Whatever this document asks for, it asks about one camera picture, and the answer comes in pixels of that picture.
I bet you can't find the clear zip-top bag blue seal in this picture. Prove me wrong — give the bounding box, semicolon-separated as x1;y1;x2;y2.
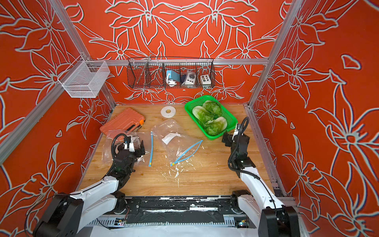
102;129;154;167

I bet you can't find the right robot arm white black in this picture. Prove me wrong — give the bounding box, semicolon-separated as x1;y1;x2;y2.
222;117;301;237

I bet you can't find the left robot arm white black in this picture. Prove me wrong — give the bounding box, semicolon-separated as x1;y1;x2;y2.
32;133;146;237

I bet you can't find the green plastic basket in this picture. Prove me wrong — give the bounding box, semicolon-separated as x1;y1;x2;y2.
185;95;237;140

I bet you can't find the orange plastic tool case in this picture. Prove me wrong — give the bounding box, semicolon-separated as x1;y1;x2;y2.
100;108;146;134

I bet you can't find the white tape roll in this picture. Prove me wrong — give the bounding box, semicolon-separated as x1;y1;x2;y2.
160;106;176;118

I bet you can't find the white button box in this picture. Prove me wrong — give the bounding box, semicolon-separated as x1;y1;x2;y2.
199;75;212;87

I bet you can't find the white round dial device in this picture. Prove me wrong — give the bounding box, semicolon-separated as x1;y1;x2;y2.
181;71;196;86

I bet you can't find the blue white device in basket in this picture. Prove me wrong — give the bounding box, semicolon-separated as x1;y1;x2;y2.
166;70;181;87

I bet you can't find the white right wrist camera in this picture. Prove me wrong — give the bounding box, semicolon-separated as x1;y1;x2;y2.
232;123;241;140

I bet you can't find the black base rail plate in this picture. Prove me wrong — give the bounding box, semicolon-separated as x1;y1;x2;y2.
93;196;254;229

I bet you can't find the black wire wall basket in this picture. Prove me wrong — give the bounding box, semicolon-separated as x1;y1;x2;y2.
127;56;216;89

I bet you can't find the clear acrylic wall bin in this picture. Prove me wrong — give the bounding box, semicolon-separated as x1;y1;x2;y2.
57;55;110;98

